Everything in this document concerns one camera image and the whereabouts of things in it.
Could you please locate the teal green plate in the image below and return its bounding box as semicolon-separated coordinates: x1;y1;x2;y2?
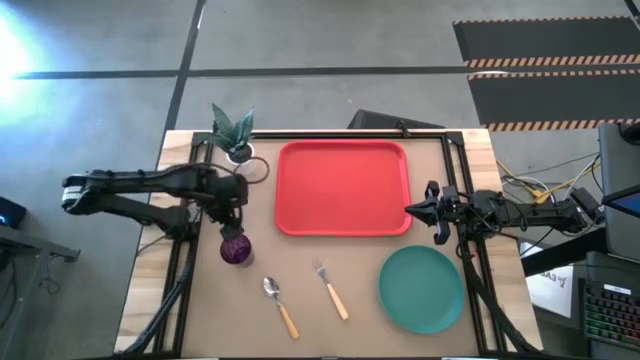
377;244;465;335

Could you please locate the purple translucent cup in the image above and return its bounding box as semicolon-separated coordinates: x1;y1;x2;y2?
219;232;254;266

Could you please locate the yellow floor cable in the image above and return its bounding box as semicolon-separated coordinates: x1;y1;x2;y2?
496;158;601;205

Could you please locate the white plant pot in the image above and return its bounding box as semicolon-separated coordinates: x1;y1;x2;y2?
225;142;259;179

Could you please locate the red plastic tray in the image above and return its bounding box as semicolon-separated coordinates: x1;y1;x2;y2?
273;139;414;238

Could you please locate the grey computer monitor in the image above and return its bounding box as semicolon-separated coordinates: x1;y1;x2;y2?
597;122;640;264

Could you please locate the grey metal stand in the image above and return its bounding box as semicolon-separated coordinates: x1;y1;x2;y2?
0;225;81;281

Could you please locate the spoon with wooden handle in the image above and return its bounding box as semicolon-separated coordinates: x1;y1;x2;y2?
262;276;301;341

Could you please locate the black hazard-striped floor mat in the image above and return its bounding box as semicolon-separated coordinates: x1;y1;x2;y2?
467;69;640;133
452;16;640;70

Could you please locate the black aluminium table frame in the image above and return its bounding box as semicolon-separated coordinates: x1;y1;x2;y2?
149;128;539;357

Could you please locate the backlit black keyboard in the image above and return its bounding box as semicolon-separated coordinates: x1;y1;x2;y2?
579;278;640;351

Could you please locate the white printed box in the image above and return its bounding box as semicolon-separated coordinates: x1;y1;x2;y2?
519;242;576;320

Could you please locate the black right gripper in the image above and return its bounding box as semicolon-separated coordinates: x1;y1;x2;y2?
404;180;474;246

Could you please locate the fork with wooden handle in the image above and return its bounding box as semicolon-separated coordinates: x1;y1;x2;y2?
312;258;350;322

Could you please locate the green leafy plant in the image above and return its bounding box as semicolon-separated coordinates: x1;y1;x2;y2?
209;103;256;154

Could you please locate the black device with blue light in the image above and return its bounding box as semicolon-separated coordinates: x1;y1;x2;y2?
0;195;28;230

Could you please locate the black diagonal frame brace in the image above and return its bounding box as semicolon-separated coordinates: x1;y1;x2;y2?
457;239;539;354
119;244;199;357

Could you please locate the computer desk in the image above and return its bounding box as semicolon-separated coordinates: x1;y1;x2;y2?
519;227;640;360

